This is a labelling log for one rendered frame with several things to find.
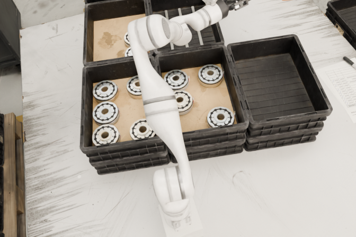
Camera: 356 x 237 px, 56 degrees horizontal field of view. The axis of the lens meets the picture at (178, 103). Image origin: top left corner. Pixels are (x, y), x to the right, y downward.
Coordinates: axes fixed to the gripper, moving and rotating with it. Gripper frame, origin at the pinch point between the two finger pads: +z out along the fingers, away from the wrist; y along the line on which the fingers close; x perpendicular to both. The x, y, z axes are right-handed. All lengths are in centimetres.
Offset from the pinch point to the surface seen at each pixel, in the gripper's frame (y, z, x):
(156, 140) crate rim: 13, -59, -26
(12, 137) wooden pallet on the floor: -111, -117, -47
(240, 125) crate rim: 25, -32, -32
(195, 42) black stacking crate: -24.1, -15.2, -16.5
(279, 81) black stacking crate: 10.7, -1.1, -35.8
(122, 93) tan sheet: -20, -57, -19
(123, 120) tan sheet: -9, -63, -25
